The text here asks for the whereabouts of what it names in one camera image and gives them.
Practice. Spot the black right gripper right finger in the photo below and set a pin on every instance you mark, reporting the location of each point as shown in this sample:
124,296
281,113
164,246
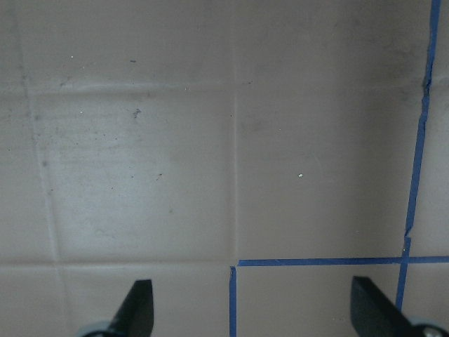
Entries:
374,315

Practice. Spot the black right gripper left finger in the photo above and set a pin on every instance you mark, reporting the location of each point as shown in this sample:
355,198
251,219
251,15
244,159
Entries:
135,316

